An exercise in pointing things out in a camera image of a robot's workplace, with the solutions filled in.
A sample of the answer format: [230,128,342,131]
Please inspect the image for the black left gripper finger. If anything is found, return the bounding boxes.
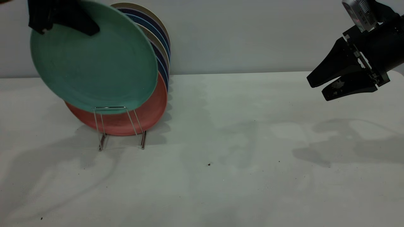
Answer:
[55,0,100,36]

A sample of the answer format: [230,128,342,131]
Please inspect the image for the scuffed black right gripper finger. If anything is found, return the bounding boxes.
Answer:
[322,71,378,101]

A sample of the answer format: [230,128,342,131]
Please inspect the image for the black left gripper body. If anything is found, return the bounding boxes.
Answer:
[28,0,63,34]

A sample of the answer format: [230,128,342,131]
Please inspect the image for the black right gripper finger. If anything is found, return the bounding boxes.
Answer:
[307,37,363,88]

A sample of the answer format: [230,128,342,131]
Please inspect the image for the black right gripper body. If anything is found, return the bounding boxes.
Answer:
[342,14,404,87]

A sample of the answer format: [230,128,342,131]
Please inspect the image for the green round plate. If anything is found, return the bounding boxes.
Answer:
[30,0,159,114]

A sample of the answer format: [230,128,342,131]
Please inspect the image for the beige round plate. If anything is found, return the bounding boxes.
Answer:
[139,24,170,71]
[110,3,171,48]

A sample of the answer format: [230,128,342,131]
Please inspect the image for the dark purple round plate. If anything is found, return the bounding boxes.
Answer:
[150,41,170,74]
[117,8,171,52]

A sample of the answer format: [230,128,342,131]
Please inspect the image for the teal blue round plate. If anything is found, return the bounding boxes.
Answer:
[126,13,171,60]

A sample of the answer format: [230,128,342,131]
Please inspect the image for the pink round plate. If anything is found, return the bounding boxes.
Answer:
[65,72,168,137]

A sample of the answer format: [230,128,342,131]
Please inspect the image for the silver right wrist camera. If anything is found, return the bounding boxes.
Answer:
[342,0,378,32]

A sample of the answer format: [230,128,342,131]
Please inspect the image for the metal wire plate rack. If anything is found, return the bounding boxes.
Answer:
[94,107,147,152]

